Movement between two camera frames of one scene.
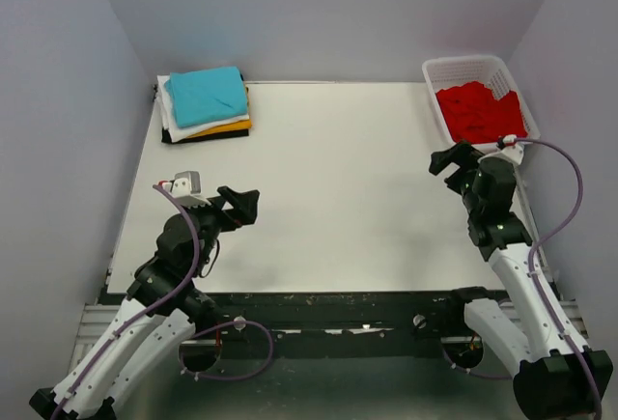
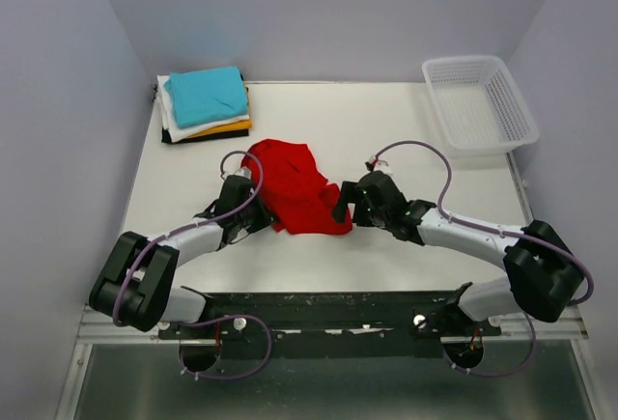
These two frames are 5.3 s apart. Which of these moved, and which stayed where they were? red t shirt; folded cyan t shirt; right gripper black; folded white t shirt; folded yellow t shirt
Moved: red t shirt; right gripper black
Stayed: folded white t shirt; folded cyan t shirt; folded yellow t shirt
